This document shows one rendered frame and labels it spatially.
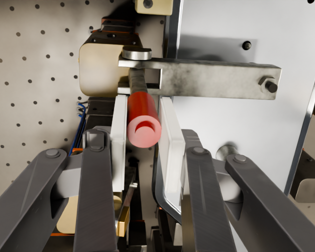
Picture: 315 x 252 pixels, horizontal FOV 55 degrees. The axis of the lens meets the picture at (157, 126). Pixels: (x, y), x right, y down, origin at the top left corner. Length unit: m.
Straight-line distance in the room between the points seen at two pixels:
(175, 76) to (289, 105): 0.20
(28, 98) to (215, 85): 0.50
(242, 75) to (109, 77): 0.14
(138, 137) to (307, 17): 0.31
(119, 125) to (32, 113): 0.60
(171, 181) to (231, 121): 0.29
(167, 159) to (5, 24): 0.61
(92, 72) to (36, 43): 0.38
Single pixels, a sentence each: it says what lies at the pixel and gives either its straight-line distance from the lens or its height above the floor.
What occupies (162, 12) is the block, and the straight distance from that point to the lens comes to 0.31.
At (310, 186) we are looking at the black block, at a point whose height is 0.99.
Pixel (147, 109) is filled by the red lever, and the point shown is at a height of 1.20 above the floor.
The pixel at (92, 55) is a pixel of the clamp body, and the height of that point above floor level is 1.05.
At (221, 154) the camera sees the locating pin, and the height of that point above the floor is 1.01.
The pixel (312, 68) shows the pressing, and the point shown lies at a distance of 0.46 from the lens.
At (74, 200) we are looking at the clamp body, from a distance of 0.39.
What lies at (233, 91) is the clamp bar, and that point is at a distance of 0.34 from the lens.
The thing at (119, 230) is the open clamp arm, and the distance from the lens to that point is 0.38.
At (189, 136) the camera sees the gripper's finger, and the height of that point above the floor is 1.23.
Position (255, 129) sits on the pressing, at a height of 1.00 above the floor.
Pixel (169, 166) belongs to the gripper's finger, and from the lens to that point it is 0.15.
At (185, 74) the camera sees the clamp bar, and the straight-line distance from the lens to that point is 0.32.
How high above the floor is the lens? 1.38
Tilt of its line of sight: 66 degrees down
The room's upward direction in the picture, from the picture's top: 166 degrees clockwise
